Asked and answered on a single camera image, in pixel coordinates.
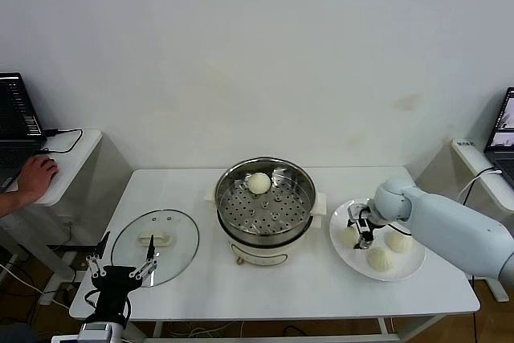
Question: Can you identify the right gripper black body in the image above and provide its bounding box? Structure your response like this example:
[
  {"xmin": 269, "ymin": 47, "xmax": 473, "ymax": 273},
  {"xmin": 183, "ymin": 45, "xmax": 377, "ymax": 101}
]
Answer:
[{"xmin": 347, "ymin": 204, "xmax": 381, "ymax": 235}]

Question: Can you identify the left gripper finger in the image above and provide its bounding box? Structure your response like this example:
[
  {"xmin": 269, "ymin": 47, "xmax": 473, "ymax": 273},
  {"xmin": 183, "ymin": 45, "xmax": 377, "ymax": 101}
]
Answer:
[
  {"xmin": 128, "ymin": 234, "xmax": 158, "ymax": 282},
  {"xmin": 85, "ymin": 231, "xmax": 112, "ymax": 279}
]

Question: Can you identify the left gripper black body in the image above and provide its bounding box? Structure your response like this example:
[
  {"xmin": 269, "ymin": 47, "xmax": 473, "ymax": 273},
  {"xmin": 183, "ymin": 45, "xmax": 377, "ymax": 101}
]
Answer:
[{"xmin": 91, "ymin": 265, "xmax": 141, "ymax": 322}]

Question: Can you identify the white steamed baozi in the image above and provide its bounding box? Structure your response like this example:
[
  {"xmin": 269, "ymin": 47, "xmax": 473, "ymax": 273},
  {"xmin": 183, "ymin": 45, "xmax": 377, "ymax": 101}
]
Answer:
[
  {"xmin": 385, "ymin": 230, "xmax": 414, "ymax": 255},
  {"xmin": 340, "ymin": 227, "xmax": 361, "ymax": 251},
  {"xmin": 246, "ymin": 172, "xmax": 271, "ymax": 194},
  {"xmin": 365, "ymin": 246, "xmax": 398, "ymax": 272}
]

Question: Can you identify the stainless steel steamer basket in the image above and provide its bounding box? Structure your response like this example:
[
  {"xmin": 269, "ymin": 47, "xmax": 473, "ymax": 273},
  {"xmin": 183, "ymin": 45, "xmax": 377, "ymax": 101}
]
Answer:
[{"xmin": 214, "ymin": 157, "xmax": 317, "ymax": 246}]

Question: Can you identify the person's bare hand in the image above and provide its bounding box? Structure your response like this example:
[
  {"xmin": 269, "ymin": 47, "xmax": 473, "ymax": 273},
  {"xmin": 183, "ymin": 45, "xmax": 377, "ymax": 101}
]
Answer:
[{"xmin": 18, "ymin": 154, "xmax": 60, "ymax": 206}]

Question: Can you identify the white round plate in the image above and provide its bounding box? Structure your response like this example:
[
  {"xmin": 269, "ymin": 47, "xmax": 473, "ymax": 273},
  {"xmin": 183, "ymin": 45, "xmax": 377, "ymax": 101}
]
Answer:
[{"xmin": 328, "ymin": 197, "xmax": 426, "ymax": 282}]

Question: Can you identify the white floor power strip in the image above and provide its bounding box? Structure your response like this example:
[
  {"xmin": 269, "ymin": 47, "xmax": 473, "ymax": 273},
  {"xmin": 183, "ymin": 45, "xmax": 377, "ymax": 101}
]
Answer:
[{"xmin": 39, "ymin": 284, "xmax": 73, "ymax": 306}]

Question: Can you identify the cream electric cooker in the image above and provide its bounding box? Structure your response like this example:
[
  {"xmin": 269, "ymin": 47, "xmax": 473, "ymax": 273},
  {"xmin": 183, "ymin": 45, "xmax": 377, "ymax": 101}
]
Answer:
[{"xmin": 204, "ymin": 188, "xmax": 328, "ymax": 267}]

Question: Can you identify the black laptop pink screen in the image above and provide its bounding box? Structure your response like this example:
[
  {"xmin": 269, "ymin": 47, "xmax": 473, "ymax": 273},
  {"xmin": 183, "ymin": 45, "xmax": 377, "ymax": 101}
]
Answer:
[{"xmin": 483, "ymin": 86, "xmax": 514, "ymax": 191}]

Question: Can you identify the black laptop dark screen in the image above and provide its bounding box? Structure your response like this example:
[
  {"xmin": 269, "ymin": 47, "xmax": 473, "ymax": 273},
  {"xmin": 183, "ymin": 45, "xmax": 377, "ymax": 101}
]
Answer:
[{"xmin": 0, "ymin": 72, "xmax": 48, "ymax": 194}]

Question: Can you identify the glass lid cream handle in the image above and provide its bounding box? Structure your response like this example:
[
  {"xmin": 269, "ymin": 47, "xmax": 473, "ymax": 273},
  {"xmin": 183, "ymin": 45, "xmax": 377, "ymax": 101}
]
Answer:
[{"xmin": 111, "ymin": 208, "xmax": 201, "ymax": 288}]

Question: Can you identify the white table leg frame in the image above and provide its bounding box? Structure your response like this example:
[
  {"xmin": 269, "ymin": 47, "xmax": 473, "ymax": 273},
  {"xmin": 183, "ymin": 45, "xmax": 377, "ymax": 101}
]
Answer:
[{"xmin": 132, "ymin": 316, "xmax": 406, "ymax": 343}]

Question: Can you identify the white laptop cable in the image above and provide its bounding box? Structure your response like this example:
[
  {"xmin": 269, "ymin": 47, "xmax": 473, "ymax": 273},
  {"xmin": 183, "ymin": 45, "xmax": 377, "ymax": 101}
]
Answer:
[{"xmin": 461, "ymin": 166, "xmax": 501, "ymax": 206}]

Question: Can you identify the black laptop cable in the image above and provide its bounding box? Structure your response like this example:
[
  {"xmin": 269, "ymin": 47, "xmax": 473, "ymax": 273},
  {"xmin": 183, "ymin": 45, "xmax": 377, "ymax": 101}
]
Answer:
[{"xmin": 43, "ymin": 129, "xmax": 84, "ymax": 155}]

